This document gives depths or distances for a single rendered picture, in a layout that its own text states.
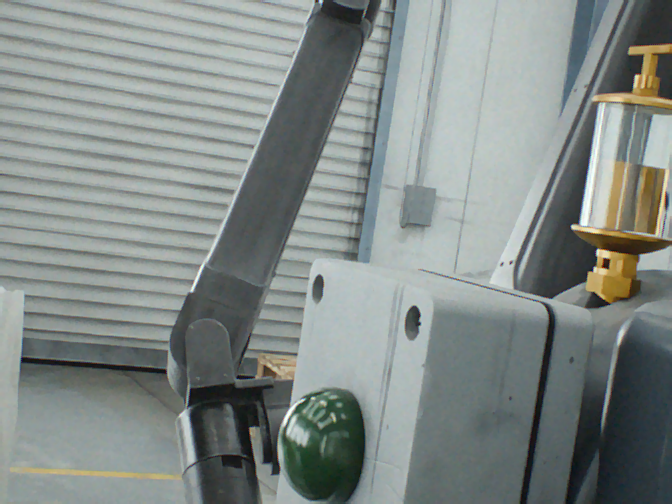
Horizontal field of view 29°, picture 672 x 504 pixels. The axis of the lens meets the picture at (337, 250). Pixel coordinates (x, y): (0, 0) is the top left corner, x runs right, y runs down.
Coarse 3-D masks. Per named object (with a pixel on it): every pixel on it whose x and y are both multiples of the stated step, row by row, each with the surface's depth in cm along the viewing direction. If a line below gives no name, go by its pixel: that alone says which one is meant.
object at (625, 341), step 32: (576, 288) 39; (640, 288) 37; (608, 320) 36; (640, 320) 31; (608, 352) 34; (640, 352) 30; (608, 384) 32; (640, 384) 30; (608, 416) 31; (640, 416) 30; (576, 448) 32; (608, 448) 31; (640, 448) 30; (576, 480) 32; (608, 480) 31; (640, 480) 30
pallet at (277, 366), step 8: (264, 360) 650; (272, 360) 639; (280, 360) 643; (288, 360) 648; (296, 360) 653; (264, 368) 652; (272, 368) 636; (280, 368) 624; (288, 368) 620; (256, 376) 660; (264, 376) 652; (272, 376) 654; (280, 376) 623; (288, 376) 612
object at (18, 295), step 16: (0, 288) 231; (0, 304) 207; (16, 304) 218; (0, 320) 207; (16, 320) 219; (0, 336) 208; (16, 336) 219; (0, 352) 209; (16, 352) 220; (0, 368) 211; (16, 368) 220; (0, 384) 212; (16, 384) 221; (0, 400) 213; (16, 400) 221; (0, 416) 213; (16, 416) 222; (0, 432) 212; (16, 432) 225; (0, 448) 213; (0, 464) 215; (0, 480) 215; (0, 496) 216
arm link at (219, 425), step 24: (192, 408) 100; (216, 408) 99; (240, 408) 101; (192, 432) 99; (216, 432) 98; (240, 432) 99; (264, 432) 100; (192, 456) 98; (216, 456) 97; (240, 456) 98; (264, 456) 100
